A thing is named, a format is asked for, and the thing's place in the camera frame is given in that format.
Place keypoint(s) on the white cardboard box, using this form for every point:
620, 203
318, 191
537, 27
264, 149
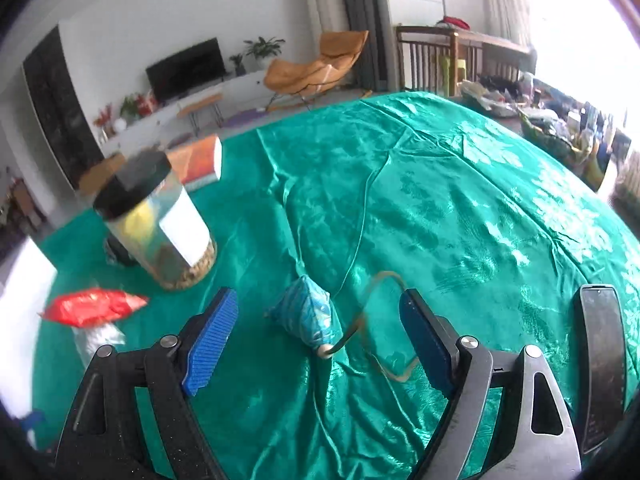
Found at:
27, 277

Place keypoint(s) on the small potted plant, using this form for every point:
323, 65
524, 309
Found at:
237, 61

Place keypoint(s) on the black garbage bag roll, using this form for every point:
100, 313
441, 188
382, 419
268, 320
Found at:
116, 253

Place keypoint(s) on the green satin tablecloth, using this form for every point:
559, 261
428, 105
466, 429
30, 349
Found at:
495, 235

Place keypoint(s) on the red flower vase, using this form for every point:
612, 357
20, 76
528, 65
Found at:
104, 121

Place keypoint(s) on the grey curtain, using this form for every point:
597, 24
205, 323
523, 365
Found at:
376, 68

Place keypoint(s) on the clear jar black lid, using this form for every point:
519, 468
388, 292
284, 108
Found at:
147, 209

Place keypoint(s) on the wooden railing bench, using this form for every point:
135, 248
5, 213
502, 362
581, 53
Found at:
436, 59

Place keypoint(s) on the white tv cabinet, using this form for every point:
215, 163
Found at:
204, 111

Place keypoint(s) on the black display cabinet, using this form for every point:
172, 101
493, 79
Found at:
56, 104

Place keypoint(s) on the wooden bench stool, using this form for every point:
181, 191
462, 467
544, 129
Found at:
191, 111

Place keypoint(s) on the white sheer curtain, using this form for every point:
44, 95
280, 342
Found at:
509, 19

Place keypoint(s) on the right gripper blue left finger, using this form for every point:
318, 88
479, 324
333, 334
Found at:
204, 338

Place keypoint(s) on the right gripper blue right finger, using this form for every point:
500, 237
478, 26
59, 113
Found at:
433, 339

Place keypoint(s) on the red snack bag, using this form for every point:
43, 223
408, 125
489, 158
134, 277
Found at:
93, 307

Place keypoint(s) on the orange book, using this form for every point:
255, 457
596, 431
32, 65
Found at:
198, 163

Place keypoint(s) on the black television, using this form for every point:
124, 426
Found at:
177, 75

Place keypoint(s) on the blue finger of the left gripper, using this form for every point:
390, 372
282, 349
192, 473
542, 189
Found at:
31, 420

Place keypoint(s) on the brown cardboard box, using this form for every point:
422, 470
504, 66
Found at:
97, 176

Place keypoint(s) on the potted green plant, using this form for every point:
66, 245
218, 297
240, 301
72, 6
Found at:
263, 50

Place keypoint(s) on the orange lounge chair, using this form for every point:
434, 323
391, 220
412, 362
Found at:
339, 52

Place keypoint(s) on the black smartphone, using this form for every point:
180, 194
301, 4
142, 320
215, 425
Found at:
602, 376

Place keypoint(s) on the blue wave pattern sachet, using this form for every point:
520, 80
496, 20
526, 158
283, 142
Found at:
305, 312

